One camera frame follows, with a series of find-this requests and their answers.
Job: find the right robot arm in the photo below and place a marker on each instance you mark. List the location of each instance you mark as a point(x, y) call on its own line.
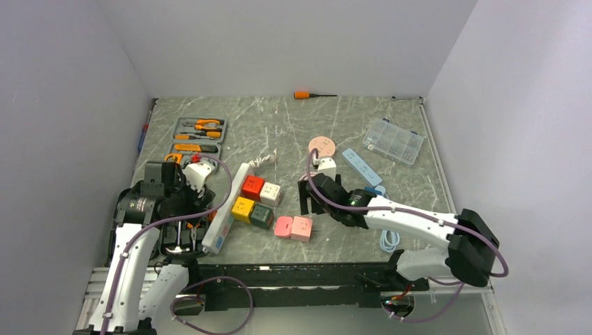
point(461, 245)

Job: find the orange pliers in case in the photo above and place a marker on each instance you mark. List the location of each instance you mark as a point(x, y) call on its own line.
point(196, 230)

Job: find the red cube adapter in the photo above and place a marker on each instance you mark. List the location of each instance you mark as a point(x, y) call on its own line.
point(252, 187)

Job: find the white power strip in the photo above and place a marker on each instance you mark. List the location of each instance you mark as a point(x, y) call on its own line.
point(219, 228)

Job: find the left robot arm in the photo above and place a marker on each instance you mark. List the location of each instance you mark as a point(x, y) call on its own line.
point(122, 307)

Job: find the white cube adapter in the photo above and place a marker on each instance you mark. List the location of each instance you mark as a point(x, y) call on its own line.
point(271, 194)

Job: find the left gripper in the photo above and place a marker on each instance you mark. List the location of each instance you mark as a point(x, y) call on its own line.
point(181, 181)

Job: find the pink round socket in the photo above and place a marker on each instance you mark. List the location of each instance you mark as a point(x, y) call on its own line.
point(324, 145)

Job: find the light blue power strip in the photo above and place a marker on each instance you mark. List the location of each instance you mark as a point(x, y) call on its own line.
point(360, 166)

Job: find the black tool case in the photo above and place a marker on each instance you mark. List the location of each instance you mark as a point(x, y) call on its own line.
point(173, 238)

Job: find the orange handled screwdriver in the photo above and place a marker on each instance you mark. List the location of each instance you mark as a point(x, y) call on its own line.
point(304, 95)

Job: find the green cube adapter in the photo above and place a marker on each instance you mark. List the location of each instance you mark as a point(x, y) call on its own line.
point(262, 216)

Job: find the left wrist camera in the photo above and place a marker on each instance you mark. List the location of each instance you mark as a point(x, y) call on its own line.
point(196, 171)

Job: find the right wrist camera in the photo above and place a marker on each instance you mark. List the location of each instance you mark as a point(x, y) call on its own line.
point(327, 166)

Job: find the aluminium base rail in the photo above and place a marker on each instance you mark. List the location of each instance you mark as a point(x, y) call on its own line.
point(366, 285)

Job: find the grey tool tray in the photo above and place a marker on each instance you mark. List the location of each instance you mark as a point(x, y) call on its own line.
point(196, 135)

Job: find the small pink plug adapter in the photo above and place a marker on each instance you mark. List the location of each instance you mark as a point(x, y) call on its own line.
point(283, 227)

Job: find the yellow cube adapter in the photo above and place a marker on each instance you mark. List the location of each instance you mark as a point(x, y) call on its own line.
point(242, 209)

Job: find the pink cube adapter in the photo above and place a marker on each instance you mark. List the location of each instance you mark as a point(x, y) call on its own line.
point(301, 229)

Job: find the blue red pen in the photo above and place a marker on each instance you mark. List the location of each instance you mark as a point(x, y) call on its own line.
point(144, 132)

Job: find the clear plastic screw box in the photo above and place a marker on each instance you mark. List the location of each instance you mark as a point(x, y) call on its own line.
point(392, 141)

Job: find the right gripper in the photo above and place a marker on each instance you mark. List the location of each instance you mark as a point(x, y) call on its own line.
point(304, 194)

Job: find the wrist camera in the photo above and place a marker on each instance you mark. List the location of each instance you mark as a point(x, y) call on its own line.
point(196, 171)
point(327, 166)

